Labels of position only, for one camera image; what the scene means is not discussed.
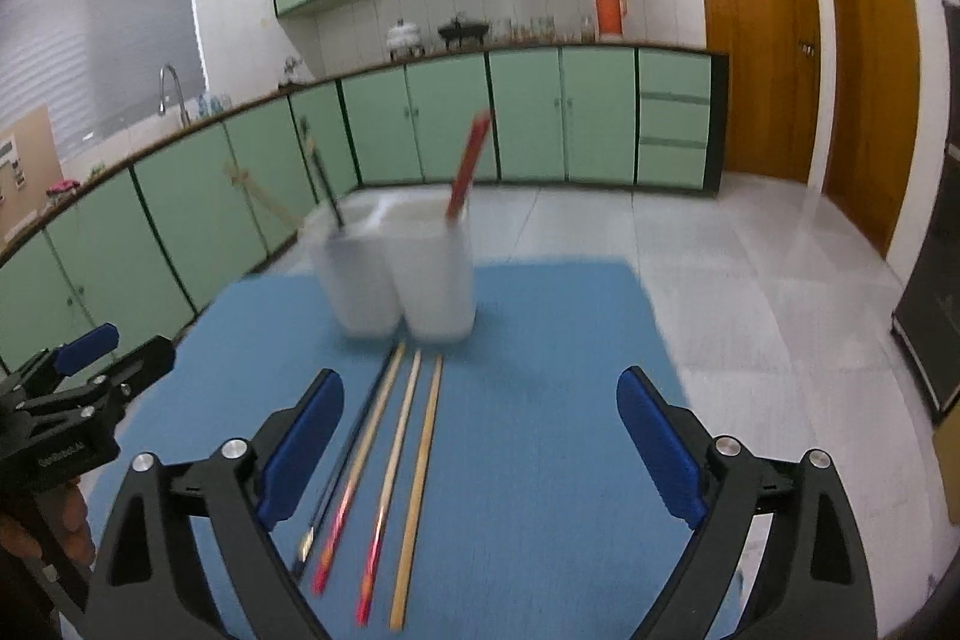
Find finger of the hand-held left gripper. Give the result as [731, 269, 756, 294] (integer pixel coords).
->
[86, 335, 177, 402]
[15, 323, 121, 390]

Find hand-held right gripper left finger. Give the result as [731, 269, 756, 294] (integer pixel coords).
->
[82, 368, 346, 640]

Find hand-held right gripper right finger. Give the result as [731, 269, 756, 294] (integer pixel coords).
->
[616, 366, 878, 640]

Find dark chopstick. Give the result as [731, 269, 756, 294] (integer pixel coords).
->
[291, 346, 398, 577]
[300, 115, 347, 230]

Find plain yellowish wooden chopstick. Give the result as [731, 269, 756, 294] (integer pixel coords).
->
[390, 355, 445, 632]

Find plain light wooden chopstick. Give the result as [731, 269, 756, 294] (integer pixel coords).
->
[223, 160, 308, 232]

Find white double utensil holder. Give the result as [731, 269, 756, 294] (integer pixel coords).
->
[304, 195, 479, 341]

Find person's left hand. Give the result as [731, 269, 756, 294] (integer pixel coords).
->
[34, 475, 95, 566]

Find blue table mat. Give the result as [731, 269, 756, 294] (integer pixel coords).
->
[97, 261, 721, 640]

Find white clip holder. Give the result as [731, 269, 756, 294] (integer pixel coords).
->
[0, 136, 23, 191]

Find wooden board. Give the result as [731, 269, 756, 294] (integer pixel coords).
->
[0, 104, 65, 244]

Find metal faucet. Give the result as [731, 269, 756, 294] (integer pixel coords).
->
[158, 64, 190, 127]

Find cardboard box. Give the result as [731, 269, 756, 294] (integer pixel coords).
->
[930, 415, 960, 528]

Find black glass-front cabinet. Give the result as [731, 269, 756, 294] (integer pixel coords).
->
[891, 0, 960, 423]

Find grey window blind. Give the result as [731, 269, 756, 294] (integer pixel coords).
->
[0, 0, 207, 161]

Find green base cabinets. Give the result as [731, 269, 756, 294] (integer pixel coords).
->
[0, 44, 730, 378]

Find wooden door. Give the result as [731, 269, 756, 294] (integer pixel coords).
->
[817, 0, 922, 262]
[682, 0, 822, 184]

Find white cooking pot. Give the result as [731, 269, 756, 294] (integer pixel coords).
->
[386, 17, 422, 58]

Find orange thermos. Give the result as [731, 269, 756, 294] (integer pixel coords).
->
[595, 0, 629, 41]

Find black wok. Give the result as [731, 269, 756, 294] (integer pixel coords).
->
[439, 14, 488, 45]

